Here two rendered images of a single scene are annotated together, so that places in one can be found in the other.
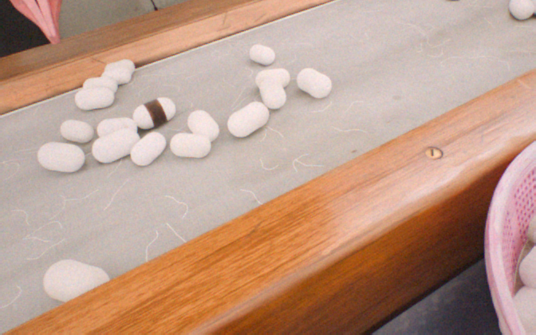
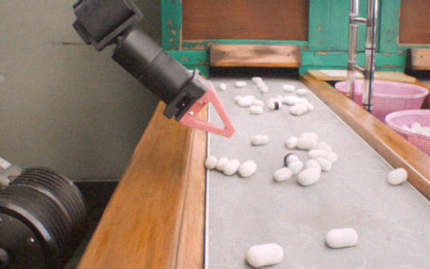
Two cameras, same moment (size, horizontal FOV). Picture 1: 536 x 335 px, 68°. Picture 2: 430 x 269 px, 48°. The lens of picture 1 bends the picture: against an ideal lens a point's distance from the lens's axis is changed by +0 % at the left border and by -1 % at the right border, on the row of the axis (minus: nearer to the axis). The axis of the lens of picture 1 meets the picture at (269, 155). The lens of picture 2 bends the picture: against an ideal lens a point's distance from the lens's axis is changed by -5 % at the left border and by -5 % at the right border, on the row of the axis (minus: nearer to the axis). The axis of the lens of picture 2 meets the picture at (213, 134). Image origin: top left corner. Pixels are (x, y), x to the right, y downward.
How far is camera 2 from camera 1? 0.85 m
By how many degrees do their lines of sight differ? 64
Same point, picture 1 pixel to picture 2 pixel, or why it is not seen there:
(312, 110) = not seen: hidden behind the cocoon
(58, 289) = (402, 174)
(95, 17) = not seen: outside the picture
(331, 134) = (343, 147)
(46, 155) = (312, 173)
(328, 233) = (406, 144)
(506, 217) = (410, 136)
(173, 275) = (410, 158)
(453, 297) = not seen: hidden behind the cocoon
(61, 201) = (337, 185)
